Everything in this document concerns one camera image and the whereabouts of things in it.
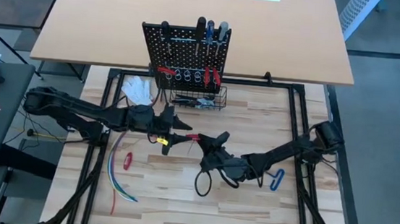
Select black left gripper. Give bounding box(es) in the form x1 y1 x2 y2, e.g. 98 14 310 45
124 100 201 146

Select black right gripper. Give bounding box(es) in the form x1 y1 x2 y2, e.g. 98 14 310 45
194 128 259 183

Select small black handle screwdriver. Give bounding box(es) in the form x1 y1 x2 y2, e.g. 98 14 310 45
158 20 175 55

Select large black handle screwdriver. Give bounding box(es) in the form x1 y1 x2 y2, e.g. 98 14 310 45
193 15 208 57

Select blue handle screwdriver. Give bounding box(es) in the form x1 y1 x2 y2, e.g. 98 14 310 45
203 19 217 58

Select grey black ribbed screwdriver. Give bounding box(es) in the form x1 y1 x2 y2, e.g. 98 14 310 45
214 20 230 59

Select shiny silver metal tool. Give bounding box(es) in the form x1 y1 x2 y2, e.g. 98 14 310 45
196 97 217 111

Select white work glove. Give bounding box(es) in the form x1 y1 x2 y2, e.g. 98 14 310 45
119 75 156 107

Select black metal pegboard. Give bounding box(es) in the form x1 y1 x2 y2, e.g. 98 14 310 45
137 20 234 95

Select metal screwdriver holder rack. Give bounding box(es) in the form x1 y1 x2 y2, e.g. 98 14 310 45
161 33 229 47

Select light wooden desk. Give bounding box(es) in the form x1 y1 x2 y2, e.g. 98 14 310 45
29 0 362 88

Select yellow stick black knob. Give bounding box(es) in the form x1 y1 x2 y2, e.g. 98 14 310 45
26 128 68 141

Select black seat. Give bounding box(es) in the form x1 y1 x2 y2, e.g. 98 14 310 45
0 142 60 182

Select white perforated panel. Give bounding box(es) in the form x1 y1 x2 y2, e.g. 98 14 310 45
336 0 384 44

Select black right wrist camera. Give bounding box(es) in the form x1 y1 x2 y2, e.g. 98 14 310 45
198 154 216 173

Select black-handled pliers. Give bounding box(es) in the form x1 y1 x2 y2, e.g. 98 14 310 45
171 95 202 108

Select black wire basket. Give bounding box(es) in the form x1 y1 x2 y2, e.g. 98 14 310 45
168 81 229 112

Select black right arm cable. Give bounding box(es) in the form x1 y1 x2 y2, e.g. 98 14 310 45
192 168 214 199

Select chrome ring holder rack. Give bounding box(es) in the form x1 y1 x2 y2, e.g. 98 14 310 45
162 62 224 86

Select blue T-handle hex key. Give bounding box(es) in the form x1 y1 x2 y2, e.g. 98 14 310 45
263 166 287 193

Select multicoloured wire bundle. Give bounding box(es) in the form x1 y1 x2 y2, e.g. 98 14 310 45
103 129 145 204

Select black aluminium rig frame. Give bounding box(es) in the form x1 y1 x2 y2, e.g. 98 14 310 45
43 62 379 224

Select thin red wire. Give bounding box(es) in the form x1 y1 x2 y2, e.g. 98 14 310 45
110 187 118 216

